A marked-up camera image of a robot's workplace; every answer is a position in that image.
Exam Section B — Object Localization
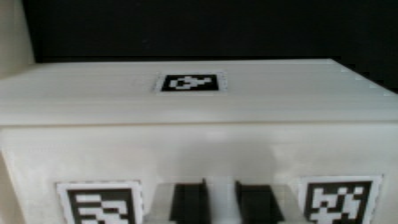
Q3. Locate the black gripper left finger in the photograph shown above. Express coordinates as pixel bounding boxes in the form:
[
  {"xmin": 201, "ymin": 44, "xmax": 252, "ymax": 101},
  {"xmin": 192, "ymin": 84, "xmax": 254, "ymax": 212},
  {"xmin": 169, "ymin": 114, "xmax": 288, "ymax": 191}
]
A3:
[{"xmin": 169, "ymin": 181, "xmax": 210, "ymax": 224}]

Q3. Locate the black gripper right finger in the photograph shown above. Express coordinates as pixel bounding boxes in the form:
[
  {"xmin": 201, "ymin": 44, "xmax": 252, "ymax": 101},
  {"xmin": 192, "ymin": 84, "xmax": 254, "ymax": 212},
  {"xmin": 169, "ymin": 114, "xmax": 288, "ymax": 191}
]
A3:
[{"xmin": 234, "ymin": 181, "xmax": 284, "ymax": 224}]

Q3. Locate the white cabinet body box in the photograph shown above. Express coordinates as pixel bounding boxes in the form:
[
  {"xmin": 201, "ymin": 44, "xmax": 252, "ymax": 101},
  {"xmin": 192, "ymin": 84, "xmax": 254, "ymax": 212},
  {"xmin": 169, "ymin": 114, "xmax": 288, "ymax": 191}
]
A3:
[{"xmin": 0, "ymin": 59, "xmax": 398, "ymax": 224}]

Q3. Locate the white U-shaped workspace fence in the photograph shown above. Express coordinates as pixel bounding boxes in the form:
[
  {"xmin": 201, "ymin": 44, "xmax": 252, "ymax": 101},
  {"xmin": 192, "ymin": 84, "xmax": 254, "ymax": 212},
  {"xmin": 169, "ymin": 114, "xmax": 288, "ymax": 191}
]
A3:
[{"xmin": 0, "ymin": 0, "xmax": 34, "ymax": 79}]

